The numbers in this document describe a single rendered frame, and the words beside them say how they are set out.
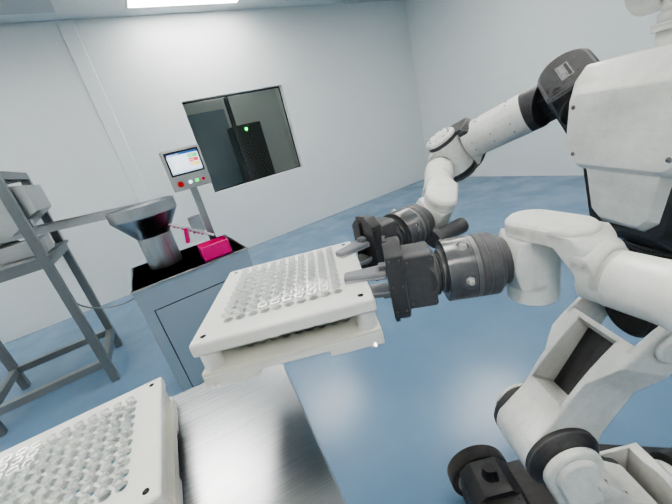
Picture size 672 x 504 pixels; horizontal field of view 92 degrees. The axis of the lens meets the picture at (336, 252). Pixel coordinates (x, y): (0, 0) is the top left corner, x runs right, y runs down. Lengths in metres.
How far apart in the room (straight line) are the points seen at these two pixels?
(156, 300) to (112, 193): 2.78
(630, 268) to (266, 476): 0.49
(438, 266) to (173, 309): 1.69
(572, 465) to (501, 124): 0.70
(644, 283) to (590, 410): 0.44
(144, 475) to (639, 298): 0.57
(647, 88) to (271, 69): 4.75
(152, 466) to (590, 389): 0.71
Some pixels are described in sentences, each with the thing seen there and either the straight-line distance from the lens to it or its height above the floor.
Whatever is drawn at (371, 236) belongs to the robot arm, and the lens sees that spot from 0.58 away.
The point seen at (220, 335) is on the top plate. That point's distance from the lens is 0.46.
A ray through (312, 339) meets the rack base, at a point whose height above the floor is 1.02.
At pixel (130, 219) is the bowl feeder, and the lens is 2.04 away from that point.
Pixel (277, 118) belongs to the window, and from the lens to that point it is 5.12.
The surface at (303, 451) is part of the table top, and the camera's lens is 0.53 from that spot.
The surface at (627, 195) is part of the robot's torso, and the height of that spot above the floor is 1.07.
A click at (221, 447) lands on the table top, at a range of 0.59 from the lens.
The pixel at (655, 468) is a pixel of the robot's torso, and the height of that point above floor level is 0.34.
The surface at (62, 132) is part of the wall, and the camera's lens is 4.66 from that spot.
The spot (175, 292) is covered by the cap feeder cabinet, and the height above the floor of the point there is 0.67.
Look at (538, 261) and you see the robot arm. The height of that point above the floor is 1.06.
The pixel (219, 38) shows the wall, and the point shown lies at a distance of 5.02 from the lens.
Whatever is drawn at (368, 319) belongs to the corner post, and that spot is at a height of 1.04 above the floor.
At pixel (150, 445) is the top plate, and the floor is 0.95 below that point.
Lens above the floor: 1.27
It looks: 20 degrees down
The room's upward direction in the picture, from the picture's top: 14 degrees counter-clockwise
